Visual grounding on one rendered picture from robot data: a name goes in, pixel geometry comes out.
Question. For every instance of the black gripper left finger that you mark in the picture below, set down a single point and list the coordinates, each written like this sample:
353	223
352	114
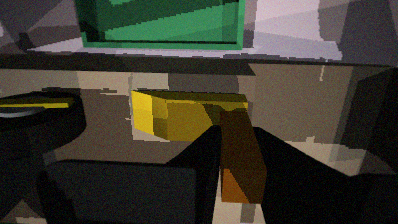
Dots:
181	191

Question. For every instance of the yellow wedge with orange handle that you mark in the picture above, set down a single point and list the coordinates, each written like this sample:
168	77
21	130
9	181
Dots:
184	116

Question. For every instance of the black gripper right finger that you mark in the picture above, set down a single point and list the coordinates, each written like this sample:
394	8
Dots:
302	190

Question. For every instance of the green tray floor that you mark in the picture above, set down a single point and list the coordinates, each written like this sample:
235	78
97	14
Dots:
167	20

